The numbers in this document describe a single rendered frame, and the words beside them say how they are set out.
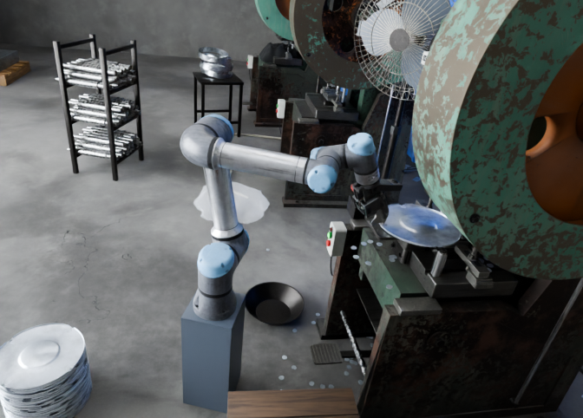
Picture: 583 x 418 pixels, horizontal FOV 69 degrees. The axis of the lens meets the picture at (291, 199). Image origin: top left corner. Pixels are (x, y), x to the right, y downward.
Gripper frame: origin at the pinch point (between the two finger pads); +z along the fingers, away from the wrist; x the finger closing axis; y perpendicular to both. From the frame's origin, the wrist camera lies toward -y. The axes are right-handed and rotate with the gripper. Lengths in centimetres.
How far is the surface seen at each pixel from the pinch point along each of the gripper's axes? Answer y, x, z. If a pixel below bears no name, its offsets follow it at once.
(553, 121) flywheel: -22, 41, -44
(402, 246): -2.9, 5.5, 10.9
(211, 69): -22, -291, 28
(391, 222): -3.5, -0.1, 3.3
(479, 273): -13.2, 29.7, 11.3
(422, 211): -19.1, -3.2, 10.5
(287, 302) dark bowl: 35, -50, 71
